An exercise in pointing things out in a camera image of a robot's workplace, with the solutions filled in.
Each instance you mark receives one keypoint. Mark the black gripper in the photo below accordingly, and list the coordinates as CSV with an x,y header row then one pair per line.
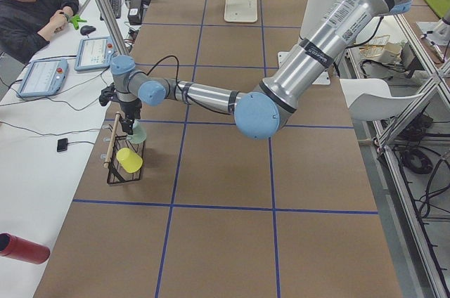
x,y
130,110

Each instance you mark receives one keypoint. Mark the green plastic cup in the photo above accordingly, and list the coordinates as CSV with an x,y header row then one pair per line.
x,y
139,134

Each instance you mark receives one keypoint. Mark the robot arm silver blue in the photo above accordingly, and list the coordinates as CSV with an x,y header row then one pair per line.
x,y
260,113

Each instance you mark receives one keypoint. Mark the yellow plastic cup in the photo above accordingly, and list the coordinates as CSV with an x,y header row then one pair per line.
x,y
129,160

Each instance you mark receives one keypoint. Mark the cream rabbit tray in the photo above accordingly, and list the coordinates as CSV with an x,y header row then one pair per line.
x,y
240,11

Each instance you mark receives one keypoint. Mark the black wrist webcam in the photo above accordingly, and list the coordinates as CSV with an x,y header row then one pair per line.
x,y
108,94

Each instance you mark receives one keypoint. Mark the small black puck device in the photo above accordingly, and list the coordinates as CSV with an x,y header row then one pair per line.
x,y
62,145

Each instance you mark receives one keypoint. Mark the far teach pendant tablet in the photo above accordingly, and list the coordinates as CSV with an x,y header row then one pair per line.
x,y
94,53

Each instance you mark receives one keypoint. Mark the teach pendant tablet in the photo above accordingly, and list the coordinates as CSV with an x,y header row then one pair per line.
x,y
94,53
43,78

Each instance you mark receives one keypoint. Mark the black power adapter box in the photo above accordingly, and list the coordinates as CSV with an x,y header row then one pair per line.
x,y
135,12

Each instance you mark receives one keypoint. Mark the black keyboard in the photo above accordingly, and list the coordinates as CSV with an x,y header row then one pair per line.
x,y
112,2

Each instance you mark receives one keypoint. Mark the near teach pendant tablet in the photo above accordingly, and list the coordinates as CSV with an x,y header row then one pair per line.
x,y
43,78

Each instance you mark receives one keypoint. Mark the black computer mouse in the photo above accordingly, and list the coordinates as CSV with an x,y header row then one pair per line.
x,y
86,30

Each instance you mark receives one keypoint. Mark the green clamp tool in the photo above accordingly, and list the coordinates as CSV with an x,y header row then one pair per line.
x,y
76,20

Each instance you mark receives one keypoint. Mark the seated person in black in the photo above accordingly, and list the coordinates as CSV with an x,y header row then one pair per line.
x,y
27,26

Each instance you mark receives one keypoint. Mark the red cylindrical bottle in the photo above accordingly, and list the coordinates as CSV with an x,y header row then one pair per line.
x,y
21,249

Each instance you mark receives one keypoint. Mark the white curved chair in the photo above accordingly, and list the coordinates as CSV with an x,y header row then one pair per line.
x,y
371,99

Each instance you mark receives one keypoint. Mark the black wire cup rack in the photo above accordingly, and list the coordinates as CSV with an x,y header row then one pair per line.
x,y
117,140

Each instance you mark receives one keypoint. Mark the aluminium frame post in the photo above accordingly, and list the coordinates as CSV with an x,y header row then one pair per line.
x,y
113,28

